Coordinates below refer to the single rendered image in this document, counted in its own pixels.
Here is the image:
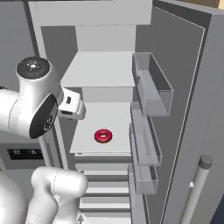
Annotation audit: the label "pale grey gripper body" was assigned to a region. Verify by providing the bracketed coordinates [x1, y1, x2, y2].
[74, 99, 87, 121]

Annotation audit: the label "white fridge shelf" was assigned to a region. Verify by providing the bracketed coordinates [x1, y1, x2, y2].
[68, 101, 132, 156]
[59, 51, 137, 88]

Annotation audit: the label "pink frosted donut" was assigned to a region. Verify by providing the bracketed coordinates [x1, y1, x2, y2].
[94, 129, 114, 144]

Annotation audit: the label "white fridge drawers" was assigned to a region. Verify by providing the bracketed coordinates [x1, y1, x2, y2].
[73, 153, 133, 224]

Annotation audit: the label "grey fridge body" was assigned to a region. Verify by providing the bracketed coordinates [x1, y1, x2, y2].
[27, 0, 154, 224]

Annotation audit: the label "grey closed fridge door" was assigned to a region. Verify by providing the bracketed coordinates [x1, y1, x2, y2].
[0, 0, 68, 187]

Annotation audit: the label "grey open fridge door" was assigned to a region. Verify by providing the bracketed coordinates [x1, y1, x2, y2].
[127, 0, 224, 224]

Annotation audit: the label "large clear door bin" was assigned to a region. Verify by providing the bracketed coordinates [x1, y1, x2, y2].
[131, 52, 175, 118]

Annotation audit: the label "small clear door bin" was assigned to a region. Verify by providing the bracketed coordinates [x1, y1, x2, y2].
[127, 164, 159, 196]

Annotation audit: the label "light wooden cupboard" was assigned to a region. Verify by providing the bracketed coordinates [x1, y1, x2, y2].
[177, 0, 221, 11]

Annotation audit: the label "grey cylindrical fridge door handle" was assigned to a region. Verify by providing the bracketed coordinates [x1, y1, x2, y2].
[178, 155, 214, 224]

